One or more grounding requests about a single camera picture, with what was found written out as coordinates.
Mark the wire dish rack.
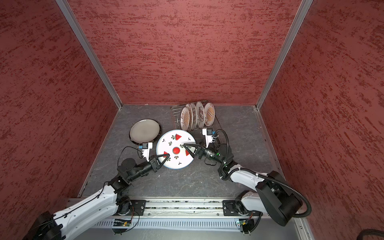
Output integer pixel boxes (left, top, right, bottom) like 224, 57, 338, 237
171, 100, 228, 156

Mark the orange sunburst plate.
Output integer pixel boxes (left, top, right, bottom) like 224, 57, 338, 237
186, 104, 194, 131
204, 102, 216, 127
180, 107, 190, 131

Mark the black hose at corner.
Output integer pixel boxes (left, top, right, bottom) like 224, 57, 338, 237
356, 228, 384, 240

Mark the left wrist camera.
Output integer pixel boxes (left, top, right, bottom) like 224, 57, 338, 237
139, 143, 153, 161

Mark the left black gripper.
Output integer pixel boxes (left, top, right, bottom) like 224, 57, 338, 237
128, 152, 169, 182

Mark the right connector board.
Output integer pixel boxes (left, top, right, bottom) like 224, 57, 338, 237
238, 219, 255, 234

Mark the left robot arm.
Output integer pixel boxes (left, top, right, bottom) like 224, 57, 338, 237
23, 153, 170, 240

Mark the corner aluminium profile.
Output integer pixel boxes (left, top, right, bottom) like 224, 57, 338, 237
256, 0, 313, 111
56, 0, 123, 111

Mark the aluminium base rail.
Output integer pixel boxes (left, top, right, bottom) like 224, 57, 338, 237
49, 197, 316, 240

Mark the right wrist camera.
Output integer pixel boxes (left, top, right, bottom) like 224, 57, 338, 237
202, 128, 214, 148

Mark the left connector board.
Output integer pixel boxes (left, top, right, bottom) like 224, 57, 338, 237
113, 219, 132, 227

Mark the right corner aluminium profile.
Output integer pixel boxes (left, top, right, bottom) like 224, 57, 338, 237
256, 0, 313, 111

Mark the watermelon blue rim plate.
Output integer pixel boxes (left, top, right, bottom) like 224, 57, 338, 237
156, 130, 196, 170

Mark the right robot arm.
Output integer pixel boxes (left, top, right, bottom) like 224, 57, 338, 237
183, 144, 303, 226

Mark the connector board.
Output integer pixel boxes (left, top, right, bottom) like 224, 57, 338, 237
113, 219, 132, 227
238, 219, 255, 234

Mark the red character plate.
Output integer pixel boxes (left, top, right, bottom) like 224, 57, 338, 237
196, 101, 205, 129
190, 103, 198, 131

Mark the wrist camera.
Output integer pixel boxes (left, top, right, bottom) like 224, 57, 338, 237
139, 143, 153, 161
202, 128, 214, 148

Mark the left corner aluminium profile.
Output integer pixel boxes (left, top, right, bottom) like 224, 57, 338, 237
56, 0, 123, 111

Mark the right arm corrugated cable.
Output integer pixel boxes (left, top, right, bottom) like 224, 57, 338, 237
214, 129, 313, 219

